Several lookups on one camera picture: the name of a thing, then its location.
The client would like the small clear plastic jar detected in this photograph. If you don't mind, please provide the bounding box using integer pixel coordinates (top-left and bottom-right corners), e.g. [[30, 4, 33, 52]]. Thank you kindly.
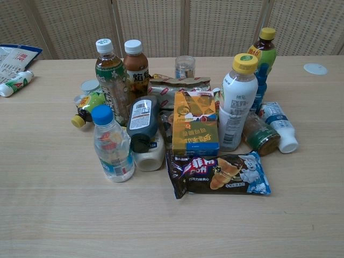
[[175, 55, 196, 80]]

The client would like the brown drink bottle white cap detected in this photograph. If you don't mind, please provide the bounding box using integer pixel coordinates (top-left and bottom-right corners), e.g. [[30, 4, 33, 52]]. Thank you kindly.
[[123, 39, 150, 99]]

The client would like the white blue printed bag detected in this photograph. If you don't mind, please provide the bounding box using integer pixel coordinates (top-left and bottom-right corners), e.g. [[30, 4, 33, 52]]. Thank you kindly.
[[0, 44, 44, 84]]

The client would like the blue plastic bottle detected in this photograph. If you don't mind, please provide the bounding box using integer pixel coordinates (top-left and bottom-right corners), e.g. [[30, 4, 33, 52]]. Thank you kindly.
[[250, 63, 270, 115]]

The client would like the yellow snack box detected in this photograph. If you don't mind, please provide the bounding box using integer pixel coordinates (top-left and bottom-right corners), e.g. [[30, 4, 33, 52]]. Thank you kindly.
[[171, 90, 220, 157]]

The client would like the brown chocolate pastry packet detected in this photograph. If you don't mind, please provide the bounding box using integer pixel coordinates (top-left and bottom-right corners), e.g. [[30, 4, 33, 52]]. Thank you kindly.
[[165, 149, 272, 200]]

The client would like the white blue-label lying bottle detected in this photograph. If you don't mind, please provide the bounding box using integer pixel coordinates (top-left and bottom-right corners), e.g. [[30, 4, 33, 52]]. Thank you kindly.
[[259, 101, 299, 154]]

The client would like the white bottle yellow cap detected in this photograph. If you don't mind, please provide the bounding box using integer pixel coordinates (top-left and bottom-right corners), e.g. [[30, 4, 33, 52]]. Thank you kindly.
[[218, 53, 259, 152]]

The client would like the silver foil snack bag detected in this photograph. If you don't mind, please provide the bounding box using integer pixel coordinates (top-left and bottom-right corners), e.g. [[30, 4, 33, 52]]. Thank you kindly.
[[149, 74, 212, 110]]

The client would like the lying glass jar green label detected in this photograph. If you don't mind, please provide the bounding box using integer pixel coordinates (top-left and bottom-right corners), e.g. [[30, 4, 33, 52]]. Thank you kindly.
[[242, 111, 281, 157]]

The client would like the dark clear snack packet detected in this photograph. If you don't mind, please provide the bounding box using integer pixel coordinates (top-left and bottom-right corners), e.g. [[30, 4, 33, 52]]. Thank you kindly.
[[159, 109, 175, 150]]

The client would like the green-label tea bottle white cap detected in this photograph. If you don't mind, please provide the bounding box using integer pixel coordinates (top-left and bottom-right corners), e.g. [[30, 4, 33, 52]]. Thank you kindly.
[[95, 38, 131, 127]]

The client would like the perforated beige folding screen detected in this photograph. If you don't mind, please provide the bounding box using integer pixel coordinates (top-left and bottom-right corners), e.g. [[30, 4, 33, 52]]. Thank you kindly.
[[0, 0, 344, 60]]

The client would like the clear blue-cap water bottle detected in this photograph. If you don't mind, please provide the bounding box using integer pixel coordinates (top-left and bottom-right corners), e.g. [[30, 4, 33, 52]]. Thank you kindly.
[[91, 104, 135, 183]]

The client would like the small white-lidded cup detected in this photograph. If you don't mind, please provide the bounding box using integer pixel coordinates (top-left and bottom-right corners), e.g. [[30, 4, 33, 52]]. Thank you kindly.
[[80, 79, 101, 95]]

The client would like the white green tube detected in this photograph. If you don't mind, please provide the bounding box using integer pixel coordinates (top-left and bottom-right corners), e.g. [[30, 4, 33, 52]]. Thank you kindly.
[[0, 70, 34, 97]]

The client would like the yellow-capped lying green tea bottle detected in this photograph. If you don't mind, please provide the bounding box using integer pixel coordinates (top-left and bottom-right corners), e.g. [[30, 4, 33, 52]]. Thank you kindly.
[[71, 91, 106, 128]]

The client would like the dark squeeze sauce bottle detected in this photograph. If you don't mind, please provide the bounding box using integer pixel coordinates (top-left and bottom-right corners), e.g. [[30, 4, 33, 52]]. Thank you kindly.
[[126, 95, 161, 153]]

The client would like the green iced tea bottle yellow cap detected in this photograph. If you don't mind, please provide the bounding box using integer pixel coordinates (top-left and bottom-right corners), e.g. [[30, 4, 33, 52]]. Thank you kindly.
[[247, 27, 277, 75]]

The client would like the cream white squeeze bottle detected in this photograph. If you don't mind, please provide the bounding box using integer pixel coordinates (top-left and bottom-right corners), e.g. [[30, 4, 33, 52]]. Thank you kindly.
[[133, 132, 166, 173]]

